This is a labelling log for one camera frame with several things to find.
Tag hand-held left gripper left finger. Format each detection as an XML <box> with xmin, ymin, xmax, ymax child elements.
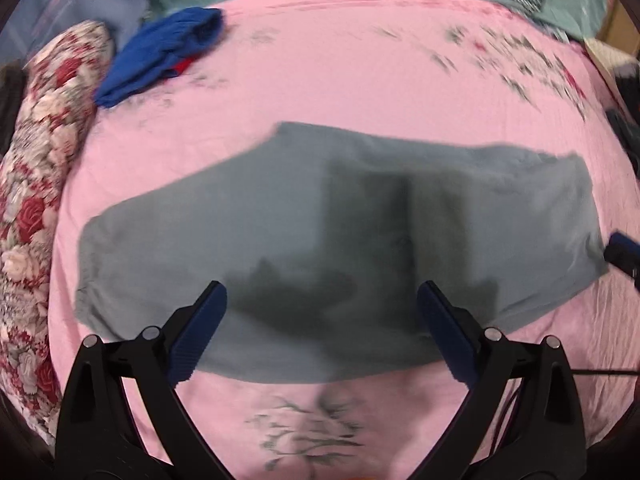
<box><xmin>54</xmin><ymin>280</ymin><xmax>228</xmax><ymax>480</ymax></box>

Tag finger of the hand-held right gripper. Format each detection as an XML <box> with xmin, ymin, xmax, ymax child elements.
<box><xmin>603</xmin><ymin>230</ymin><xmax>640</xmax><ymax>291</ymax></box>

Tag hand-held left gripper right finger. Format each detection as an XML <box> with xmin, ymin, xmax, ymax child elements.
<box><xmin>416</xmin><ymin>280</ymin><xmax>587</xmax><ymax>480</ymax></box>

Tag grey pants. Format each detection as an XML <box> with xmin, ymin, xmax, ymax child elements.
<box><xmin>74</xmin><ymin>121</ymin><xmax>611</xmax><ymax>385</ymax></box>

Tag navy jacket with grey collar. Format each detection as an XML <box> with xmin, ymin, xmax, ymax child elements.
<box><xmin>605</xmin><ymin>62</ymin><xmax>640</xmax><ymax>171</ymax></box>

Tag white cloth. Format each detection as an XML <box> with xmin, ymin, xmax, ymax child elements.
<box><xmin>582</xmin><ymin>37</ymin><xmax>640</xmax><ymax>86</ymax></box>

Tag red floral quilt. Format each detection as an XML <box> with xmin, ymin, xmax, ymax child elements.
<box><xmin>0</xmin><ymin>20</ymin><xmax>117</xmax><ymax>448</ymax></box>

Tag pink floral bedsheet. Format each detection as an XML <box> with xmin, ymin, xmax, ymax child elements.
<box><xmin>47</xmin><ymin>0</ymin><xmax>640</xmax><ymax>480</ymax></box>

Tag blue garment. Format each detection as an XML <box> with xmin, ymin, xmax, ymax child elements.
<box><xmin>94</xmin><ymin>6</ymin><xmax>224</xmax><ymax>109</ymax></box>

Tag wooden bed frame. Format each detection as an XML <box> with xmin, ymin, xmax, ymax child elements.
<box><xmin>597</xmin><ymin>0</ymin><xmax>640</xmax><ymax>56</ymax></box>

